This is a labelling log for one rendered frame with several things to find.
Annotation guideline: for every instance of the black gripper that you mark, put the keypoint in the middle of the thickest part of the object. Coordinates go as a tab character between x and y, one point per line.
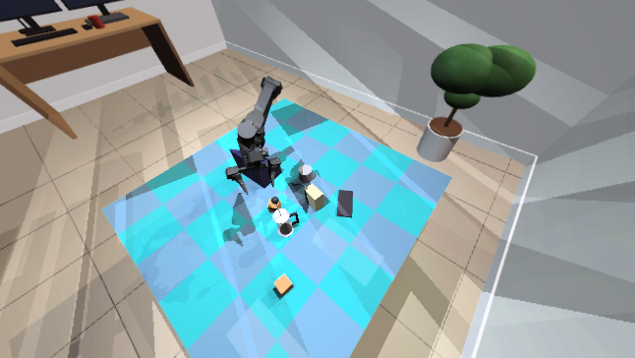
234	172

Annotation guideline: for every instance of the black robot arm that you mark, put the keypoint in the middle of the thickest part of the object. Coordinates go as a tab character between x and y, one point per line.
251	130

